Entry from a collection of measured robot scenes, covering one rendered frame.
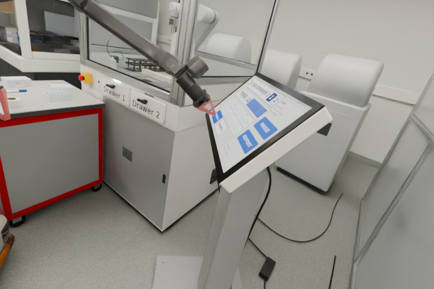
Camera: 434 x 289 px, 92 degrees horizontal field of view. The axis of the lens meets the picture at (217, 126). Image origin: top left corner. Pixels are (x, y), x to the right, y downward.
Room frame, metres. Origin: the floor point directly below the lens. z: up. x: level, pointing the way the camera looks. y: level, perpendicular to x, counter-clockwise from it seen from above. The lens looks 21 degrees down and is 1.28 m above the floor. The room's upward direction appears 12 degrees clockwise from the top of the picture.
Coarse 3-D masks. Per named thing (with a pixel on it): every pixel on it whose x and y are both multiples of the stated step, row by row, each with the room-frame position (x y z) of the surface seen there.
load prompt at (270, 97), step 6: (252, 84) 0.89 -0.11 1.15; (258, 84) 0.84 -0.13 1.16; (264, 84) 0.80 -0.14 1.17; (252, 90) 0.82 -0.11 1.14; (258, 90) 0.78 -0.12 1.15; (264, 90) 0.75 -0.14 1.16; (270, 90) 0.72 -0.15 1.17; (258, 96) 0.74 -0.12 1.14; (264, 96) 0.71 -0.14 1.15; (270, 96) 0.68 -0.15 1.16; (276, 96) 0.65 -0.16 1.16; (282, 96) 0.63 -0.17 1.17; (270, 102) 0.65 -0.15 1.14; (276, 102) 0.62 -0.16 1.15
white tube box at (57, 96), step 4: (48, 92) 1.21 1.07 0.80; (52, 92) 1.22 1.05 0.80; (56, 92) 1.24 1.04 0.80; (60, 92) 1.25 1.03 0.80; (64, 92) 1.27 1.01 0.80; (44, 96) 1.18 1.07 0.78; (48, 96) 1.15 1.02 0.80; (52, 96) 1.16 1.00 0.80; (56, 96) 1.18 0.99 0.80; (60, 96) 1.20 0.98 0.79; (64, 96) 1.21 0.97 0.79; (68, 96) 1.24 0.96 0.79; (48, 100) 1.15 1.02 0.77; (52, 100) 1.16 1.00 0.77; (56, 100) 1.18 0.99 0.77; (60, 100) 1.19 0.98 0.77; (64, 100) 1.21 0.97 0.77; (68, 100) 1.24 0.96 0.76
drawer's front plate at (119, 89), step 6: (102, 78) 1.35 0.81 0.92; (102, 84) 1.36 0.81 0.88; (108, 84) 1.32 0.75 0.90; (114, 84) 1.28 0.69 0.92; (120, 84) 1.28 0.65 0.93; (102, 90) 1.36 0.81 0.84; (108, 90) 1.32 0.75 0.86; (114, 90) 1.28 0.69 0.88; (120, 90) 1.25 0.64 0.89; (126, 90) 1.22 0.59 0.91; (114, 96) 1.28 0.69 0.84; (120, 96) 1.25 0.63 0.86; (126, 96) 1.22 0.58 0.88; (120, 102) 1.25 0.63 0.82; (126, 102) 1.22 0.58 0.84
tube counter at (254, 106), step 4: (252, 96) 0.77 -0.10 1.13; (248, 100) 0.77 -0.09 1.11; (252, 100) 0.74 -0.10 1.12; (256, 100) 0.72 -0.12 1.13; (244, 104) 0.76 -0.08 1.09; (248, 104) 0.74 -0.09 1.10; (252, 104) 0.72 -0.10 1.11; (256, 104) 0.69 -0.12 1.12; (260, 104) 0.68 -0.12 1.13; (248, 108) 0.70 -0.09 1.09; (252, 108) 0.68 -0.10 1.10; (256, 108) 0.66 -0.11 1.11; (260, 108) 0.65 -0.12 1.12; (264, 108) 0.63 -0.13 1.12; (252, 112) 0.66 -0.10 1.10; (256, 112) 0.64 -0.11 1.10; (260, 112) 0.63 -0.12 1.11; (264, 112) 0.61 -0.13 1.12; (256, 116) 0.62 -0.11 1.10
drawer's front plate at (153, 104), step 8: (136, 96) 1.17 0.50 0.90; (144, 96) 1.14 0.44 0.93; (136, 104) 1.17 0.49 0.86; (144, 104) 1.13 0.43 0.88; (152, 104) 1.10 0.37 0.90; (160, 104) 1.07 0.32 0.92; (144, 112) 1.13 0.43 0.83; (152, 112) 1.10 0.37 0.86; (160, 112) 1.07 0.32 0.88; (160, 120) 1.06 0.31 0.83
